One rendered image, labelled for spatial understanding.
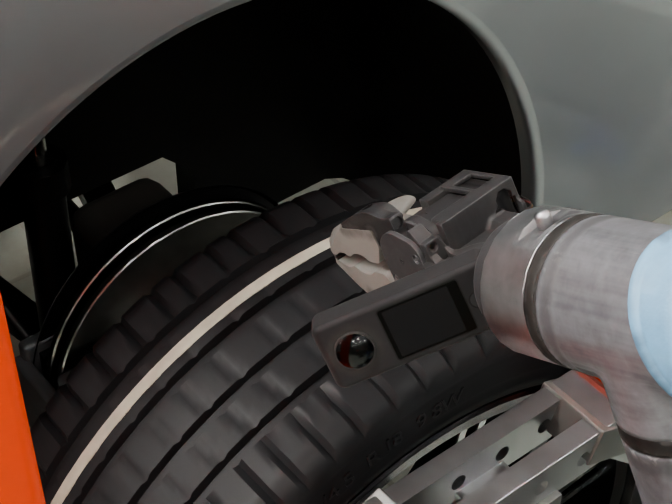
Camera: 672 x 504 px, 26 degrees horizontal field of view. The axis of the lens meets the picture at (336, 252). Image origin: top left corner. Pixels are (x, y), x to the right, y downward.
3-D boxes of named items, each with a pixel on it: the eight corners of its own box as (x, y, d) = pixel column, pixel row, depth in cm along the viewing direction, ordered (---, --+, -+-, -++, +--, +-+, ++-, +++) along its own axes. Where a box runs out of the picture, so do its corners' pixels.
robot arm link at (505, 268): (555, 398, 83) (496, 255, 79) (503, 380, 87) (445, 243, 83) (663, 314, 86) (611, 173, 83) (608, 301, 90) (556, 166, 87)
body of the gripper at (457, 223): (495, 260, 100) (613, 287, 90) (402, 327, 97) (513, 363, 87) (456, 164, 98) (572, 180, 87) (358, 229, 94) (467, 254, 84)
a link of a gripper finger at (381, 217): (377, 251, 101) (449, 269, 93) (357, 264, 100) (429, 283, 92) (351, 192, 99) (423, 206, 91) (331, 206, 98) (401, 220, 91)
